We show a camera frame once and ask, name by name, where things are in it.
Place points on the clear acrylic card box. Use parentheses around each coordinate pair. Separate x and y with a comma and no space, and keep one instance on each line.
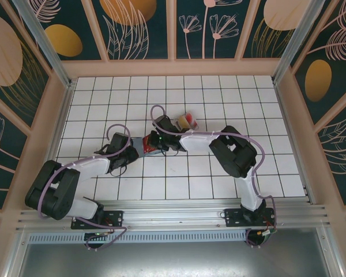
(196,124)

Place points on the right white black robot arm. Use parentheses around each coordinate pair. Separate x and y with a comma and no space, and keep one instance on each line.
(196,141)

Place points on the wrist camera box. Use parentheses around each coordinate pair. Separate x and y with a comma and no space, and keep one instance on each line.
(119,140)
(165,123)

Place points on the aluminium frame post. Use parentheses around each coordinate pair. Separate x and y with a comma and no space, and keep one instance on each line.
(297,43)
(47,49)

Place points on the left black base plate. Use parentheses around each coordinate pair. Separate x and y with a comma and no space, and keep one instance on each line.
(115,217)

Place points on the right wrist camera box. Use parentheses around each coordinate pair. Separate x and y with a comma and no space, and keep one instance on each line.
(165,123)

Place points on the grey metal sheet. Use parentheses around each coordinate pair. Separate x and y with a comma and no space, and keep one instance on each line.
(173,259)

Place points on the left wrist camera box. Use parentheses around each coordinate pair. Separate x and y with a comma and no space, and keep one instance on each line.
(119,140)

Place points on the teal leather card holder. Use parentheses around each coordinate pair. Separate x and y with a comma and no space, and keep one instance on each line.
(139,145)

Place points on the aluminium table edge rail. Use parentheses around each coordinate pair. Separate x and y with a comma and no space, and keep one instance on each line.
(64,109)
(291,130)

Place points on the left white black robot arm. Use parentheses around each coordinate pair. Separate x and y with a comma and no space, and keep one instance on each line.
(86,170)

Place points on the gold credit card stack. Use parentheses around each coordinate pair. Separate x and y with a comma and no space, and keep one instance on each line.
(182,121)

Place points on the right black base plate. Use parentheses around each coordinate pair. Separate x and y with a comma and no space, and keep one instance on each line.
(233,219)

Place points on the aluminium mounting rail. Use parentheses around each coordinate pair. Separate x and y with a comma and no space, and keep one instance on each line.
(173,212)

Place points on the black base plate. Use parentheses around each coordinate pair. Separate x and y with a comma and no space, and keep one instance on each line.
(115,217)
(233,219)

